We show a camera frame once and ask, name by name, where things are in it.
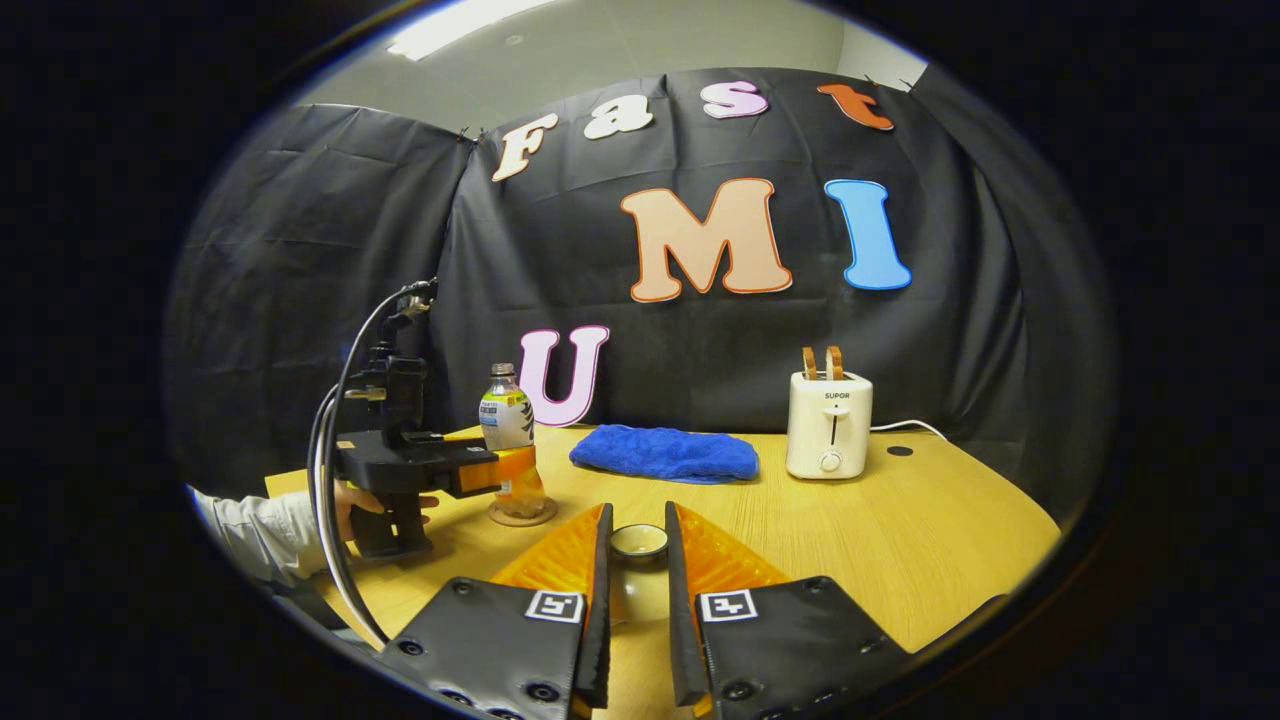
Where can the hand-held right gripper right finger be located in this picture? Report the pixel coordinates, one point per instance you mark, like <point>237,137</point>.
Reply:
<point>680,620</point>

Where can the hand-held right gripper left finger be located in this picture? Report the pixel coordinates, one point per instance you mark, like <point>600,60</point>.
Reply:
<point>598,620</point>

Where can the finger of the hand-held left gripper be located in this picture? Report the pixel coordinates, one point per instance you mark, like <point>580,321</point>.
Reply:
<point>462,435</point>
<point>510,470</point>

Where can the clear labelled water bottle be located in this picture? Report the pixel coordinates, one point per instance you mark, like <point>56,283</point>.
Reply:
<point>508,420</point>

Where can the round wooden coaster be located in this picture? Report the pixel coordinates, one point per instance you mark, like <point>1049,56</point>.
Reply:
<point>522,518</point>

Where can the cream teacup lid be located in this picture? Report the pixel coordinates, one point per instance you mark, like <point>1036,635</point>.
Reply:
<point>639,545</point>

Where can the blue towel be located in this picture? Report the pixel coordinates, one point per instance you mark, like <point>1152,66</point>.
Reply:
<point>665,455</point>

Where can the black backdrop cloth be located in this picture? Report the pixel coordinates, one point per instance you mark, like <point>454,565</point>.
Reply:
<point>700,330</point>

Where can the white toaster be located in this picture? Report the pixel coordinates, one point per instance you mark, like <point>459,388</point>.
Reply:
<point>828,430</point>

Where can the toast slice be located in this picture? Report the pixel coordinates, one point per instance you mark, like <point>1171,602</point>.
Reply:
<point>809,363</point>
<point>834,362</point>

